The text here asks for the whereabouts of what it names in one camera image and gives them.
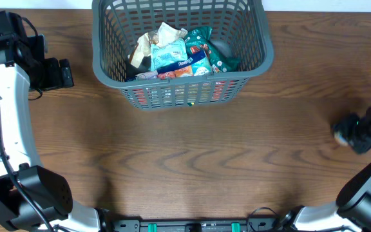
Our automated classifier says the grey plastic basket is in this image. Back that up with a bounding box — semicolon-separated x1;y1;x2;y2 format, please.
91;0;274;110

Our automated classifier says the beige paper snack bag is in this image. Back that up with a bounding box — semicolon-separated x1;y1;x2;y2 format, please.
128;22;188;68

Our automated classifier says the orange noodle packet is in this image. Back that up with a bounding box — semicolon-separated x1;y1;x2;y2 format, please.
122;80;245;110

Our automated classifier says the mint green wipes packet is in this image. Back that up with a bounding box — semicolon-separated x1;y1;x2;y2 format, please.
149;39;187;71

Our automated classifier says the Kleenex tissue multipack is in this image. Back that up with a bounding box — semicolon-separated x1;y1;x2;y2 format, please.
126;48;213;82

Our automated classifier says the green Nescafe coffee bag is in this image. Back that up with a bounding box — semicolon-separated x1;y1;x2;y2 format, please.
184;26;240;73

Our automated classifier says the green lid jar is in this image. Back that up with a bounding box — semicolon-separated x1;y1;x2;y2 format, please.
334;132;349;146

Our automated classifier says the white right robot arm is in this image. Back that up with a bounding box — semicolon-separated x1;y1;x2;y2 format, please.
280;107;371;231

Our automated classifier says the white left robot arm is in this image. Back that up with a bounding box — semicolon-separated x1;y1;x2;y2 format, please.
0;11;101;231

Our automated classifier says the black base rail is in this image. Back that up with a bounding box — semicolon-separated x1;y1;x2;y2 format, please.
106;217;278;232

